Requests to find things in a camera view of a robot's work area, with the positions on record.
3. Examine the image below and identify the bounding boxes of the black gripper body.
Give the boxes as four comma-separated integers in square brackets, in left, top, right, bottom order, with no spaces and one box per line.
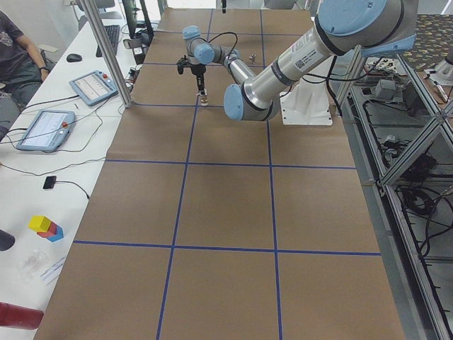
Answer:
[190,64,206,77]

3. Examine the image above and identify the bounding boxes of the white brass PPR valve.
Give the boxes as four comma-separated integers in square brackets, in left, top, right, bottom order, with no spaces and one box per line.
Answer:
[197,91,209,106]

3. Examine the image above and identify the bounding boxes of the small metal pipe fitting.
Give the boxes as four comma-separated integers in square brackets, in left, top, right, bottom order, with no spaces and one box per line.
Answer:
[248,53,257,65]

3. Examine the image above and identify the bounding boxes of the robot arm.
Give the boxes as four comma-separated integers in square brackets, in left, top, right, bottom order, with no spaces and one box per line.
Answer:
[177,1,418,121]

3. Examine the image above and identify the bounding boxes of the black keyboard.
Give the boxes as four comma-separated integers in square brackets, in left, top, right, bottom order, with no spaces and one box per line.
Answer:
[104,25,120,55]

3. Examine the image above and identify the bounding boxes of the far teach pendant tablet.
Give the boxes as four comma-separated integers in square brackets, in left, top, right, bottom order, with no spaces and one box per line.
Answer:
[69,70,118,106]

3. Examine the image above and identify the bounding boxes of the teach pendant tablet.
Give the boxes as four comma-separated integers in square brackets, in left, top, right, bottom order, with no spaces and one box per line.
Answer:
[69,70,118,106]
[16,109,76,152]

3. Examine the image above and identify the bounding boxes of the black computer mouse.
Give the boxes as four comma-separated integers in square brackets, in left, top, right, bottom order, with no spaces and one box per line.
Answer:
[67,53,82,63]

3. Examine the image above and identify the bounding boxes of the near teach pendant tablet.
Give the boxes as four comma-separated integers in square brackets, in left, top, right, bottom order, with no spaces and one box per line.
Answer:
[16,109,76,152]

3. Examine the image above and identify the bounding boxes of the seated person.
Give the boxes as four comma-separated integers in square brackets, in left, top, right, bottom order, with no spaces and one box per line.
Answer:
[0,9,50,139]

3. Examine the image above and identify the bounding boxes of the small black box device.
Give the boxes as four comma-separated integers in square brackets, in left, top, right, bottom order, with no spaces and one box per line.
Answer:
[42,176,57,190]

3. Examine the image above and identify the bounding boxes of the blue toy block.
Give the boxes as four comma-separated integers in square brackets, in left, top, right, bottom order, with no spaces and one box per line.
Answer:
[46,226,64,242]

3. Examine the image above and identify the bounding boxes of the red toy block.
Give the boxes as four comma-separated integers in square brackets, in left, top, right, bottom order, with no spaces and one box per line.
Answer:
[37,222,58,239]

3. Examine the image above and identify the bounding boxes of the yellow toy block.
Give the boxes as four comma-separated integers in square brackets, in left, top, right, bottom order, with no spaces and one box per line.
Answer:
[28,215,52,232]

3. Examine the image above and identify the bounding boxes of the red cylinder bottle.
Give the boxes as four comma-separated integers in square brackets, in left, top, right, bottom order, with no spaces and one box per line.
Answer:
[1,302,44,330]

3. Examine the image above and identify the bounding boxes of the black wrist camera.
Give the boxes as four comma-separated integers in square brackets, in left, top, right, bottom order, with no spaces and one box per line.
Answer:
[176,55,192,75]

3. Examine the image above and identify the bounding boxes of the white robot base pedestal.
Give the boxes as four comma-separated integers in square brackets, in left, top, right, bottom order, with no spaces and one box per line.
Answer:
[279,79,333,127]

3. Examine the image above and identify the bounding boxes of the aluminium frame post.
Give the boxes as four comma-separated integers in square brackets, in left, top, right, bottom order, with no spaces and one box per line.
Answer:
[81,0,132,108]

